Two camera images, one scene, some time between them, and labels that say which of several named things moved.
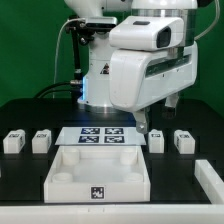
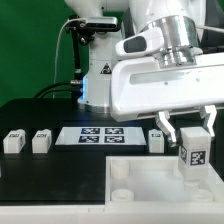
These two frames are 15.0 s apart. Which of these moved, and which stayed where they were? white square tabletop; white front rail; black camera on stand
Moved: white square tabletop
Stayed: black camera on stand; white front rail
